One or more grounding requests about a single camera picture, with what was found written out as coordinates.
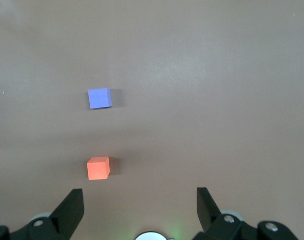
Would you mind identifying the orange foam block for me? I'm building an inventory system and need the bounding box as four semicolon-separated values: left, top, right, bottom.
86;156;111;181

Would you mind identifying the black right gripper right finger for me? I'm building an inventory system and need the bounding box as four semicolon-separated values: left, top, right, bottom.
192;186;299;240

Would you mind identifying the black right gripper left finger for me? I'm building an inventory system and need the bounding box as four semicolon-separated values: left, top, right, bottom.
0;188;85;240

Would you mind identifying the brown table mat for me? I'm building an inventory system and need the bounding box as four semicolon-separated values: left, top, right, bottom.
0;0;304;240

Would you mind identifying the purple foam block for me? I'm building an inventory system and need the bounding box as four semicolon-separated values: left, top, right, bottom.
87;87;113;110

